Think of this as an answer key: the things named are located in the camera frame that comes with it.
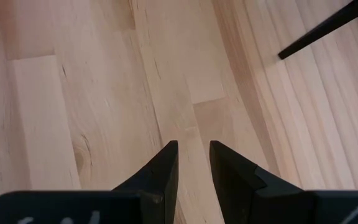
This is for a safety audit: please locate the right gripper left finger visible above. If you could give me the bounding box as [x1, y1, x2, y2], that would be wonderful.
[112, 139, 180, 224]

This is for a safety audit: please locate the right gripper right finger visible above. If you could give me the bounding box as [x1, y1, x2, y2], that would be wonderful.
[209, 139, 315, 224]

